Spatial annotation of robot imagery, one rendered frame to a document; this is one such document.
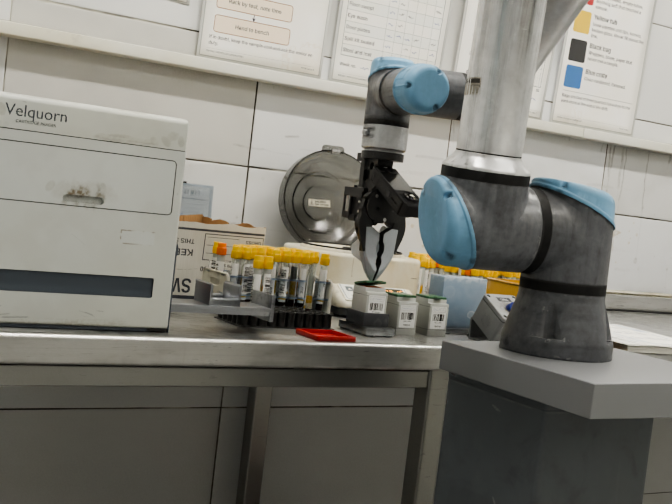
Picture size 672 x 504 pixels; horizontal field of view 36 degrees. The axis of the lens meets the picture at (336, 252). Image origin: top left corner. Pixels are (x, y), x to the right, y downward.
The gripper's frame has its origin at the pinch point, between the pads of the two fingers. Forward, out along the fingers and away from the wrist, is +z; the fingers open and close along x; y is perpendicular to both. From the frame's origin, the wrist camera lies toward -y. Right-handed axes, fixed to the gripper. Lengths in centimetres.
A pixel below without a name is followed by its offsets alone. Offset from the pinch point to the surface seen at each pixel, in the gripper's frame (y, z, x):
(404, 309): -0.4, 5.5, -6.3
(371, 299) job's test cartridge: -1.5, 4.1, 1.1
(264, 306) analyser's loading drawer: -3.8, 5.9, 21.5
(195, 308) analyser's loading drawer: -6.2, 6.4, 33.7
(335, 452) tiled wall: 58, 47, -32
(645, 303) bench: 59, 7, -127
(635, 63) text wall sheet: 58, -56, -110
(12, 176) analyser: -8, -10, 61
